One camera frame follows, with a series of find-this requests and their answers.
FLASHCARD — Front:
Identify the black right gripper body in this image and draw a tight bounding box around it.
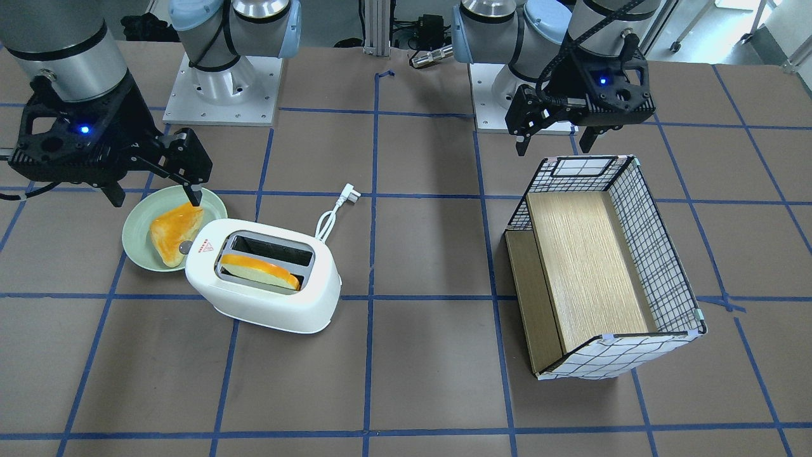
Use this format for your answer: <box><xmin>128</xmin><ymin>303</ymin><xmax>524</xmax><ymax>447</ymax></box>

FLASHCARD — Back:
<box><xmin>8</xmin><ymin>72</ymin><xmax>213</xmax><ymax>188</ymax></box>

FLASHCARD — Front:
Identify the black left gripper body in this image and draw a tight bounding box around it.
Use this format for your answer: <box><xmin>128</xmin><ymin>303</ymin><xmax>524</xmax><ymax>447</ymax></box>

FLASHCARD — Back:
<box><xmin>505</xmin><ymin>39</ymin><xmax>657</xmax><ymax>138</ymax></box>

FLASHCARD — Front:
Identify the white two-slot toaster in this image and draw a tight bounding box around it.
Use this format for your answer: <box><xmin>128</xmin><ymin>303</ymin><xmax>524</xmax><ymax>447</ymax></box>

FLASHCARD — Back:
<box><xmin>185</xmin><ymin>219</ymin><xmax>341</xmax><ymax>334</ymax></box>

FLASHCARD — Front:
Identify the bread slice in toaster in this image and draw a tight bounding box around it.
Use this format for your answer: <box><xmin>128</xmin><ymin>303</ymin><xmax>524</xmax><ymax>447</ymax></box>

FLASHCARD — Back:
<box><xmin>220</xmin><ymin>254</ymin><xmax>301</xmax><ymax>290</ymax></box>

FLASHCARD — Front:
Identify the orange toast on plate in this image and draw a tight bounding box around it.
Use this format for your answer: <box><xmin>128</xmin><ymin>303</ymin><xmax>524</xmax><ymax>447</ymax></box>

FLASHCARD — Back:
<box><xmin>150</xmin><ymin>202</ymin><xmax>205</xmax><ymax>267</ymax></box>

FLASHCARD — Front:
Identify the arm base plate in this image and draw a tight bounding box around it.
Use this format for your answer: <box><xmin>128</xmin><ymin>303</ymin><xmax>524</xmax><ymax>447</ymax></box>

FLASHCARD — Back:
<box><xmin>469</xmin><ymin>63</ymin><xmax>524</xmax><ymax>133</ymax></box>
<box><xmin>162</xmin><ymin>55</ymin><xmax>286</xmax><ymax>127</ymax></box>

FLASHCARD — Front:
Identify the aluminium frame post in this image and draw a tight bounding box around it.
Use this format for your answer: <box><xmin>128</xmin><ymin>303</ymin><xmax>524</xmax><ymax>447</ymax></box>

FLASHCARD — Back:
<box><xmin>360</xmin><ymin>1</ymin><xmax>393</xmax><ymax>58</ymax></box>

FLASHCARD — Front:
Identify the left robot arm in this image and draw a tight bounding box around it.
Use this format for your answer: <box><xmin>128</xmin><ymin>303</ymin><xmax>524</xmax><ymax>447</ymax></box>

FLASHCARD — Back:
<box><xmin>452</xmin><ymin>1</ymin><xmax>660</xmax><ymax>156</ymax></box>

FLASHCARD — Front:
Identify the white power cord with plug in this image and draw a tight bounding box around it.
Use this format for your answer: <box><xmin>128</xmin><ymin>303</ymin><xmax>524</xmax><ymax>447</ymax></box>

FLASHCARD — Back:
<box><xmin>314</xmin><ymin>183</ymin><xmax>360</xmax><ymax>242</ymax></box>

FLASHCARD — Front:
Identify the grid-pattern wooden storage box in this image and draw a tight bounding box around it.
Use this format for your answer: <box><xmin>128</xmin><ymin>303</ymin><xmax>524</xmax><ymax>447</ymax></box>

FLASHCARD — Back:
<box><xmin>504</xmin><ymin>154</ymin><xmax>707</xmax><ymax>381</ymax></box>

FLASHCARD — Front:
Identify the black power adapter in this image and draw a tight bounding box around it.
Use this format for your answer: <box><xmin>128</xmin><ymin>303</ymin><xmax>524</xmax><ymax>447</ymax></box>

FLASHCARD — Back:
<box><xmin>415</xmin><ymin>14</ymin><xmax>445</xmax><ymax>50</ymax></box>

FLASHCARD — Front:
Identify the metal cylinder connector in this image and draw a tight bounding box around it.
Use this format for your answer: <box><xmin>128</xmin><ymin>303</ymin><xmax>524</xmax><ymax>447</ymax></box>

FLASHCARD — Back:
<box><xmin>409</xmin><ymin>44</ymin><xmax>454</xmax><ymax>69</ymax></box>

